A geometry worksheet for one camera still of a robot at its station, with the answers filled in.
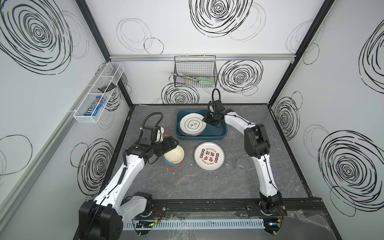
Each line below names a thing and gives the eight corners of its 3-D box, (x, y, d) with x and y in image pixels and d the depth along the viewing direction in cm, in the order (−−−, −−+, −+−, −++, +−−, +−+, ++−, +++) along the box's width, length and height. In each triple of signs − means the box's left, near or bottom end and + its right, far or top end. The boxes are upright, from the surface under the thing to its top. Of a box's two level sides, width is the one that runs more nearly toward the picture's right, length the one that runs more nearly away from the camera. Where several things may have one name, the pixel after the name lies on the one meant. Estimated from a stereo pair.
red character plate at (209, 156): (194, 171, 88) (194, 170, 86) (194, 143, 100) (194, 141, 98) (226, 171, 88) (227, 170, 86) (222, 143, 100) (223, 141, 98)
